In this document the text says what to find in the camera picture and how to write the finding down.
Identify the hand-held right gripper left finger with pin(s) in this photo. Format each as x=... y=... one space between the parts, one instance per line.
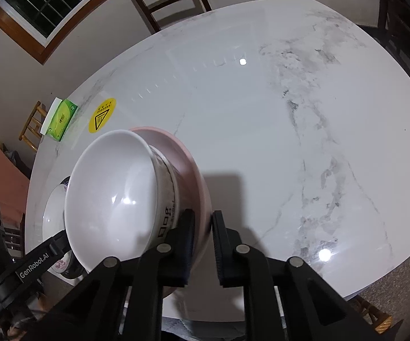
x=182 y=248

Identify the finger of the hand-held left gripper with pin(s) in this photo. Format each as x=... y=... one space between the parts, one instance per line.
x=58 y=243

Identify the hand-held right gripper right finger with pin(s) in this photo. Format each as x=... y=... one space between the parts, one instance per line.
x=224 y=248

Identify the white floral plate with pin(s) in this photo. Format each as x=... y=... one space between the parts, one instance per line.
x=54 y=209

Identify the large blue patterned plate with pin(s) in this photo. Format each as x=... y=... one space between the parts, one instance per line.
x=75 y=275

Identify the large pink bowl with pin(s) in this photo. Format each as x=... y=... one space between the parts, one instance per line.
x=194 y=184

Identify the white bowl with blue print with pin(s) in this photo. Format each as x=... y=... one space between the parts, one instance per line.
x=112 y=191

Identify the grey quilted cloth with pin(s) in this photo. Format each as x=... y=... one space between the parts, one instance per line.
x=190 y=326

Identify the green tissue box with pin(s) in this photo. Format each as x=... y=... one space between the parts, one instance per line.
x=63 y=119

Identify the bamboo chair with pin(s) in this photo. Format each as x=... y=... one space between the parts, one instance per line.
x=381 y=321
x=36 y=113

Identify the yellow round sticker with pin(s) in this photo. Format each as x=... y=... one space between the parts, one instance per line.
x=102 y=115

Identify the wooden framed barred window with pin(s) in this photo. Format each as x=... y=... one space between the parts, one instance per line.
x=41 y=0

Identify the stacked dark wooden chairs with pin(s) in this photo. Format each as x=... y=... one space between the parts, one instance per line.
x=404 y=28

